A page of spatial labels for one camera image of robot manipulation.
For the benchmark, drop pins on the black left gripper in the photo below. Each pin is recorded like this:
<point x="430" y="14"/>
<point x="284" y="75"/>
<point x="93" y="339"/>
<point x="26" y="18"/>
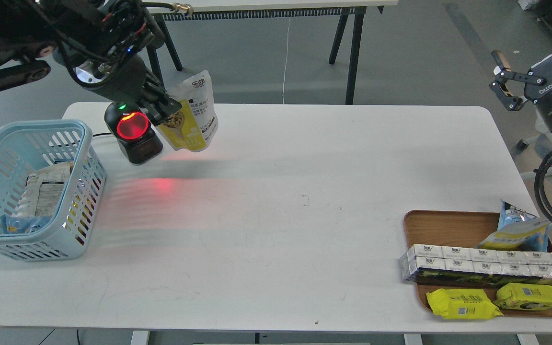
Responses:
<point x="131" y="83"/>

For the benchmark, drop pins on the yellow white snack pouch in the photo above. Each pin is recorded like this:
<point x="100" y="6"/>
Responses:
<point x="193" y="127"/>

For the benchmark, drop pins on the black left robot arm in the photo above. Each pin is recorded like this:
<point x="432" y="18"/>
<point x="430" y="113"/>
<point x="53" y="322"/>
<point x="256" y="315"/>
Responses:
<point x="97" y="41"/>

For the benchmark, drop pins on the white snack bag in basket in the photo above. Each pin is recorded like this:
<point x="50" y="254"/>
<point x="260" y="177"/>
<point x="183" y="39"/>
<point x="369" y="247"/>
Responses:
<point x="43" y="191"/>

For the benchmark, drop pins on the light blue plastic basket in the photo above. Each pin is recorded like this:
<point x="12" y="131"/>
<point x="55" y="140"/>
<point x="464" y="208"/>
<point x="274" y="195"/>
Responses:
<point x="26" y="147"/>

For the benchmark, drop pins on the blue yellow snack bag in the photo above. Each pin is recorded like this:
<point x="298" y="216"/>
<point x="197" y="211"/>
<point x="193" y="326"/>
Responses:
<point x="518" y="229"/>

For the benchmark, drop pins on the blue snack bag in basket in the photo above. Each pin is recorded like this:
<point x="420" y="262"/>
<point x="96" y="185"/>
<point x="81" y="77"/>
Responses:
<point x="23" y="225"/>

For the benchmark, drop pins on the silver multipack snack box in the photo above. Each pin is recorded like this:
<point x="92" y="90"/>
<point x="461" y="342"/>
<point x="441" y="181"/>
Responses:
<point x="444" y="265"/>

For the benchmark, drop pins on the yellow snack pack right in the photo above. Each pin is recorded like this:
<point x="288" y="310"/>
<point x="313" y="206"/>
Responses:
<point x="527" y="297"/>

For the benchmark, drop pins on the yellow snack pack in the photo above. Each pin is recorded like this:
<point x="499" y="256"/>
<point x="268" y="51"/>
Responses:
<point x="462" y="304"/>
<point x="527" y="297"/>

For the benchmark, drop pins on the yellow snack pack left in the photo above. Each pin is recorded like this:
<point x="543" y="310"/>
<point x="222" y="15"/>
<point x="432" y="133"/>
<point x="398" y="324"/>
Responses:
<point x="462" y="304"/>

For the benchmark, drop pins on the black barcode scanner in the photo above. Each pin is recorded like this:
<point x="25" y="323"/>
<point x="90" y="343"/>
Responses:
<point x="133" y="131"/>

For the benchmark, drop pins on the black legged background table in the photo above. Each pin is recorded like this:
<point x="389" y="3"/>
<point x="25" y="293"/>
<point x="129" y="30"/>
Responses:
<point x="197" y="10"/>

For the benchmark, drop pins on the brown wooden tray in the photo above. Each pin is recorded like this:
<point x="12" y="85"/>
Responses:
<point x="460" y="229"/>

